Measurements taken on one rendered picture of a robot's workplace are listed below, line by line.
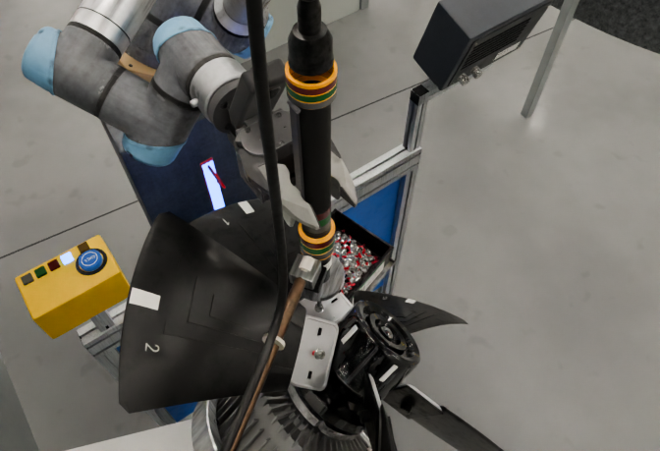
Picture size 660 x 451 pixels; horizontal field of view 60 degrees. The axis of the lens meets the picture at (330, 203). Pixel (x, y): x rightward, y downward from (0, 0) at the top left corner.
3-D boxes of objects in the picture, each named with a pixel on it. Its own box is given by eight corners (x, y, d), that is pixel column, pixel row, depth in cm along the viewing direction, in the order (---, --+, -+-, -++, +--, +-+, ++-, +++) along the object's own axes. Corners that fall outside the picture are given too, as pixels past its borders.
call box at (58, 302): (56, 343, 105) (31, 319, 97) (37, 303, 110) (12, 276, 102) (137, 297, 111) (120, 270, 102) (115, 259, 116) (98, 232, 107)
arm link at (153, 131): (106, 118, 82) (137, 52, 78) (178, 156, 85) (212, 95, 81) (86, 139, 75) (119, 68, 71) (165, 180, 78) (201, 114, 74)
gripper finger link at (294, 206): (320, 250, 62) (287, 188, 67) (320, 219, 57) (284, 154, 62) (294, 261, 61) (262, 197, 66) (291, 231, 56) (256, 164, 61)
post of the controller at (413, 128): (410, 152, 146) (419, 96, 130) (402, 145, 147) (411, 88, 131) (418, 147, 147) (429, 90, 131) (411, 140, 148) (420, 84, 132)
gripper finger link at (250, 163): (302, 194, 61) (271, 139, 65) (302, 184, 59) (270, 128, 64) (261, 209, 60) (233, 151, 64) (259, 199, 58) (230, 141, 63)
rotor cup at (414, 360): (386, 421, 86) (446, 364, 82) (337, 441, 74) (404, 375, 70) (330, 345, 93) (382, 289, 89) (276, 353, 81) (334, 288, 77)
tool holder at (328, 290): (329, 322, 73) (329, 287, 65) (278, 306, 75) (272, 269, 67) (352, 263, 78) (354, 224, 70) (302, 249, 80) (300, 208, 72)
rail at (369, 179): (96, 360, 123) (82, 345, 117) (88, 345, 125) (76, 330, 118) (417, 167, 153) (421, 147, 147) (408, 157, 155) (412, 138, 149)
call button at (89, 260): (85, 276, 102) (82, 272, 101) (78, 260, 104) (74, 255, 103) (107, 265, 104) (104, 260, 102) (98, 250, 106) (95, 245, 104)
